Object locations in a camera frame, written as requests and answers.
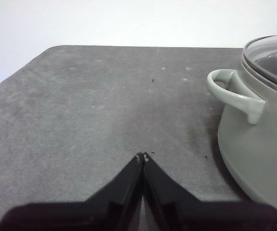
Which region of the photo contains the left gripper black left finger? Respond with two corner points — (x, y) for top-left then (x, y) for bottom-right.
(0, 152), (144, 231)

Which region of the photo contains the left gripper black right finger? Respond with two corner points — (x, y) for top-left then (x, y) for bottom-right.
(142, 152), (277, 231)

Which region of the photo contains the glass lid with green knob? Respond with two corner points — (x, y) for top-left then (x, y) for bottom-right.
(242, 33), (277, 91)

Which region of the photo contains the pale green electric steamer pot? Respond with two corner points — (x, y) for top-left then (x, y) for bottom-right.
(207, 55), (277, 218)

